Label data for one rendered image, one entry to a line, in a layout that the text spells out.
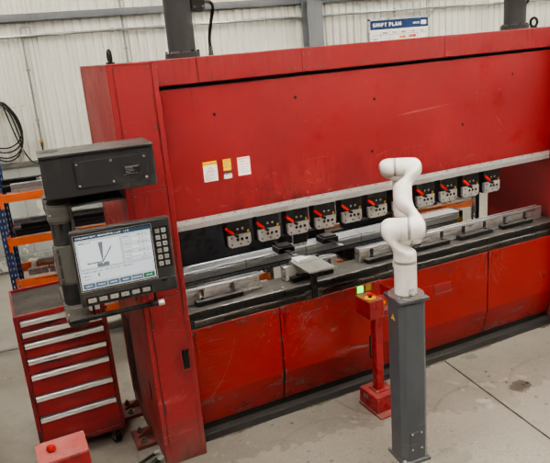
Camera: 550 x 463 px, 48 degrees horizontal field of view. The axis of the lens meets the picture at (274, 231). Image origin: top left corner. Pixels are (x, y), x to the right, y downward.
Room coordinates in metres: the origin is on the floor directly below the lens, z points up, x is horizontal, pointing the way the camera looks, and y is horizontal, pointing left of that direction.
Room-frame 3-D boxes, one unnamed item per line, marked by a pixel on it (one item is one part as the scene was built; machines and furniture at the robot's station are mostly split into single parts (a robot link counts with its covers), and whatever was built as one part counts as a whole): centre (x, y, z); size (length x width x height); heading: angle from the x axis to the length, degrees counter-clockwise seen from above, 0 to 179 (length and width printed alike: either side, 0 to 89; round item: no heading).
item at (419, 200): (4.17, -1.05, 1.26); 0.15 x 0.09 x 0.17; 114
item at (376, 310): (3.58, -0.60, 0.75); 0.20 x 0.16 x 0.18; 116
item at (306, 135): (4.04, -0.75, 1.74); 3.00 x 0.08 x 0.80; 114
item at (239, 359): (4.00, -0.77, 0.42); 3.00 x 0.21 x 0.83; 114
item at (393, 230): (3.04, -0.64, 1.30); 0.19 x 0.12 x 0.24; 80
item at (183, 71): (4.04, -0.75, 2.23); 3.00 x 0.10 x 0.14; 114
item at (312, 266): (3.65, -0.22, 1.00); 0.26 x 0.18 x 0.01; 24
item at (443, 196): (4.26, -1.23, 1.26); 0.15 x 0.09 x 0.17; 114
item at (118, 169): (2.83, 0.79, 1.53); 0.51 x 0.25 x 0.85; 111
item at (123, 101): (3.54, 0.80, 1.15); 0.85 x 0.25 x 2.30; 24
